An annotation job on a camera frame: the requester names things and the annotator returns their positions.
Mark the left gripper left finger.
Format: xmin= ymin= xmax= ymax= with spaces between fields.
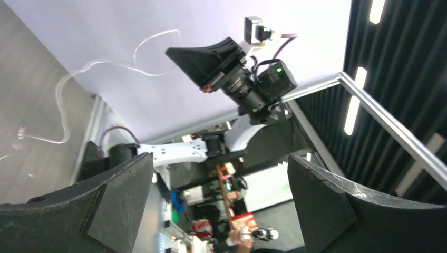
xmin=1 ymin=153 xmax=154 ymax=252

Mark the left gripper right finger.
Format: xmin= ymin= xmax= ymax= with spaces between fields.
xmin=288 ymin=155 xmax=446 ymax=252

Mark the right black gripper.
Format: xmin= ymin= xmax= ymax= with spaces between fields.
xmin=166 ymin=37 xmax=267 ymax=112

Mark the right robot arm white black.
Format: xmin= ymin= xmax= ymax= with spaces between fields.
xmin=105 ymin=38 xmax=296 ymax=168

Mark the white cable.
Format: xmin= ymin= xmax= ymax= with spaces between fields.
xmin=0 ymin=29 xmax=181 ymax=161

